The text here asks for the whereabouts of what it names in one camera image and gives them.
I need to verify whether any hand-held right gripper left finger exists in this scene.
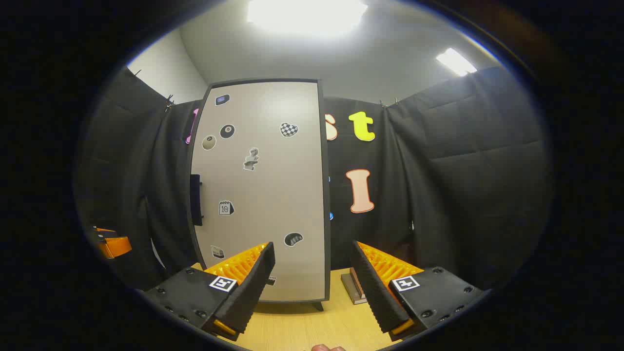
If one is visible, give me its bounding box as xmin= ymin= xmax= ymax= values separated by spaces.
xmin=143 ymin=241 xmax=276 ymax=342

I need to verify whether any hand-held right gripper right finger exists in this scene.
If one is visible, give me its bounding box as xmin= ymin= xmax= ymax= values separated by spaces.
xmin=350 ymin=240 xmax=490 ymax=342

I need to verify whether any black door handle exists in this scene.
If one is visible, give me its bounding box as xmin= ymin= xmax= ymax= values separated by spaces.
xmin=190 ymin=174 xmax=203 ymax=226

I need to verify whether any dark grey cabinet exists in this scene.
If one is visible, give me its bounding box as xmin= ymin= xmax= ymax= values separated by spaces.
xmin=187 ymin=77 xmax=332 ymax=312

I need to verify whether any brown book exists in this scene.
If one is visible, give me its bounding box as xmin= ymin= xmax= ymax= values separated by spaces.
xmin=349 ymin=267 xmax=364 ymax=299

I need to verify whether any grey book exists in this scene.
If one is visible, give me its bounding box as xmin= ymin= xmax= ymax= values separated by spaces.
xmin=340 ymin=273 xmax=368 ymax=305

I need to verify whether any black backdrop cloth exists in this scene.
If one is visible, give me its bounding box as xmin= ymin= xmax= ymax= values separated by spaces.
xmin=73 ymin=66 xmax=554 ymax=293

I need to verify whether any large ceiling light panel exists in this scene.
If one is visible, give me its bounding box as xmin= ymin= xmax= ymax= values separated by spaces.
xmin=246 ymin=0 xmax=369 ymax=37

